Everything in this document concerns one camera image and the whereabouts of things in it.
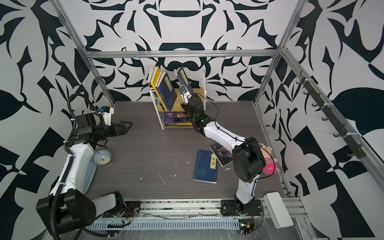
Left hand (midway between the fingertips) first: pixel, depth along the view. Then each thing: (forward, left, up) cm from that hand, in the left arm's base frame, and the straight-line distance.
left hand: (123, 122), depth 80 cm
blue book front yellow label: (+17, -23, +8) cm, 29 cm away
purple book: (-11, -55, -21) cm, 60 cm away
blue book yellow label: (+20, -32, +12) cm, 39 cm away
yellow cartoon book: (+10, -30, -17) cm, 36 cm away
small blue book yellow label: (+15, -23, +7) cm, 28 cm away
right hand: (+14, -36, +9) cm, 39 cm away
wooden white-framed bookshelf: (+12, -28, -2) cm, 31 cm away
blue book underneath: (-16, -44, -23) cm, 52 cm away
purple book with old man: (+14, -22, -14) cm, 30 cm away
